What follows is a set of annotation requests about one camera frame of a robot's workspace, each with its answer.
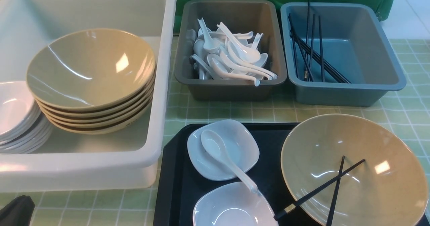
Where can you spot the top tan stacked bowl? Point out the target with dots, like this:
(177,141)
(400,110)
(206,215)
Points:
(91,69)

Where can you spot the stack of white dishes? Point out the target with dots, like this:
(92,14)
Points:
(23,126)

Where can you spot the black chopsticks in bin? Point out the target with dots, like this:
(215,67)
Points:
(307,52)

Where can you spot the pile of white spoons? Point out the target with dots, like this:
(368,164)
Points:
(216,57)

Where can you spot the black chopstick short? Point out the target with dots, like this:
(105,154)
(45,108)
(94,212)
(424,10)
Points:
(335,195)

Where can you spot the white square dish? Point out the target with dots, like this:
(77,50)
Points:
(241,146)
(233,205)

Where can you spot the blue plastic chopstick bin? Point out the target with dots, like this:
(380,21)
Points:
(354,43)

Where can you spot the large white plastic tub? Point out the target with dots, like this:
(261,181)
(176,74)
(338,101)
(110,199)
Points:
(124,159)

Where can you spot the grey plastic spoon bin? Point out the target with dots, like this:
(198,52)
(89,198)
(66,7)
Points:
(240,16)

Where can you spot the large tan noodle bowl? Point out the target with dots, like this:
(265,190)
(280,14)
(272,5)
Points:
(383,182)

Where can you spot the green checkered tablecloth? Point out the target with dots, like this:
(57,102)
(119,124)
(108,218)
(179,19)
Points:
(405,113)

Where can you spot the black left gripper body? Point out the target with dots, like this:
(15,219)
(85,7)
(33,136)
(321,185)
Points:
(18,212)

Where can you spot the black serving tray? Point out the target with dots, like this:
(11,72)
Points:
(181,186)

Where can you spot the white ceramic soup spoon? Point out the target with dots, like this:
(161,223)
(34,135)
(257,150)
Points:
(215,147)

